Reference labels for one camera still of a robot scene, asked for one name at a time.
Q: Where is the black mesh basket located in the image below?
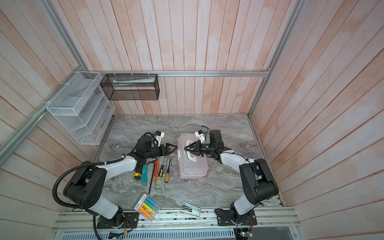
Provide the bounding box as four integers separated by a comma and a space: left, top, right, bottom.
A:
101, 73, 160, 101

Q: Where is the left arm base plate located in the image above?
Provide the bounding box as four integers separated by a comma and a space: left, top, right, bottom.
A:
97, 211, 139, 229

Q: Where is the aluminium mounting rail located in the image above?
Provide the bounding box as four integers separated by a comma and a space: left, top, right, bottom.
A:
52, 206, 301, 233

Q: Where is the teal utility knife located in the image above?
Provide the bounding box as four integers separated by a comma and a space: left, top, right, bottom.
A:
141, 165, 148, 186

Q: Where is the orange handled screwdriver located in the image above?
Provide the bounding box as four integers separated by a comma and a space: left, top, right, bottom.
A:
165, 159, 172, 183

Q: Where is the highlighter pen pack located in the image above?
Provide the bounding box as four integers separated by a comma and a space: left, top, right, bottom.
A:
133, 192, 160, 222

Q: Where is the black yellow utility knife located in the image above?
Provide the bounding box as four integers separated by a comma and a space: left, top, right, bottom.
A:
134, 170, 142, 180

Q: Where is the black yellow screwdriver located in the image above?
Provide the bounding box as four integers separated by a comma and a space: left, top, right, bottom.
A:
158, 165, 164, 179

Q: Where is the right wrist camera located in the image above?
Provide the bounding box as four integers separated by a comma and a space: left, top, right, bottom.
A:
195, 130, 207, 143

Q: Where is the white wire mesh shelf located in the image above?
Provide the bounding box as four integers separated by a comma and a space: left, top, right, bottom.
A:
47, 72, 116, 145

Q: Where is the white stapler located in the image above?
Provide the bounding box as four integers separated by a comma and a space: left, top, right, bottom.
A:
181, 202, 202, 217

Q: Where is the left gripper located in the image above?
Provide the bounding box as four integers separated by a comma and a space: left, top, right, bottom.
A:
145, 143, 178, 159

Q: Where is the pink plastic tool box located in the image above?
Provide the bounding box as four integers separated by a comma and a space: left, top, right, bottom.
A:
178, 133, 209, 180

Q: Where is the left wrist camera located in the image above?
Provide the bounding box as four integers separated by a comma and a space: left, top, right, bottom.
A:
153, 131, 165, 146

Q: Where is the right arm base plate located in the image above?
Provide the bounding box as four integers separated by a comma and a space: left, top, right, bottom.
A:
214, 209, 258, 227

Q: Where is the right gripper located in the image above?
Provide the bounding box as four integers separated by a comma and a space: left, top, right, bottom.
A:
185, 141, 215, 157

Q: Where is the grey purple cloth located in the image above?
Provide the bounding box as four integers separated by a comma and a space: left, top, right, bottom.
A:
244, 153, 261, 160

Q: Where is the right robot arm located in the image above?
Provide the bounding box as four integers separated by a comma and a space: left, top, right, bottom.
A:
185, 130, 279, 220

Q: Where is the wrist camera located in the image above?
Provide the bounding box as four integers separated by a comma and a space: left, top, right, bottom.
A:
195, 130, 207, 143
153, 131, 165, 146

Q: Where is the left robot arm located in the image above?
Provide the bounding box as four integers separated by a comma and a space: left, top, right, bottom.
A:
55, 133, 178, 226

